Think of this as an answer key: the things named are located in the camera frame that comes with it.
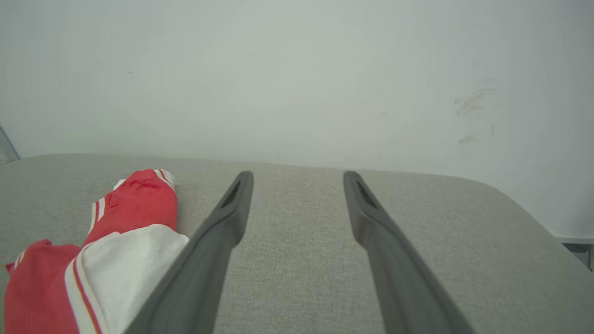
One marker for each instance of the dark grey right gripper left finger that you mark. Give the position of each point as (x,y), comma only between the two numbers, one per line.
(209,260)

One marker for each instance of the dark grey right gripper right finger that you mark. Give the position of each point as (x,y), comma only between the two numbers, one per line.
(394,269)

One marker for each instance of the red and white jersey garment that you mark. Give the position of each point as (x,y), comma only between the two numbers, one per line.
(125,260)

